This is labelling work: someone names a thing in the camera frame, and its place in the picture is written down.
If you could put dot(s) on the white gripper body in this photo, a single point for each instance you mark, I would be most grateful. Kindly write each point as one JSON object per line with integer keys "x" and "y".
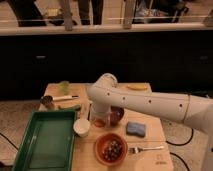
{"x": 100, "y": 116}

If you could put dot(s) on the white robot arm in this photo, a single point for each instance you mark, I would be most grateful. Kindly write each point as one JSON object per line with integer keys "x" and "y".
{"x": 192, "y": 111}

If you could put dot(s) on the white paper cup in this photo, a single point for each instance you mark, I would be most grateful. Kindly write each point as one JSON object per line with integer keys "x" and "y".
{"x": 82, "y": 127}

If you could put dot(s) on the green plastic cup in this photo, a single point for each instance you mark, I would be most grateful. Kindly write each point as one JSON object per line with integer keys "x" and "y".
{"x": 64, "y": 87}

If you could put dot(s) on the dark red bowl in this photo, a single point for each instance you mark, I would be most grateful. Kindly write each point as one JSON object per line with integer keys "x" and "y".
{"x": 116, "y": 115}

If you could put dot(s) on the blue sponge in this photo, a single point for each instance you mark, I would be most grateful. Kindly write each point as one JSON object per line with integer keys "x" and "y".
{"x": 137, "y": 129}

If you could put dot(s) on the orange bowl with grapes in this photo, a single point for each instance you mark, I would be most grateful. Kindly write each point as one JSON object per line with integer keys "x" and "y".
{"x": 110, "y": 149}

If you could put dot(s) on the yellow banana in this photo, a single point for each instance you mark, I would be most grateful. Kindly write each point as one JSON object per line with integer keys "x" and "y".
{"x": 139, "y": 87}

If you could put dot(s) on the silver fork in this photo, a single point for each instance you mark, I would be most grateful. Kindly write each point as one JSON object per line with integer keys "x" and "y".
{"x": 136, "y": 150}

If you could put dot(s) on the green plastic tray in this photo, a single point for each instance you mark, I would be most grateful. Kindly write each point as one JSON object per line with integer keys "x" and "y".
{"x": 48, "y": 142}

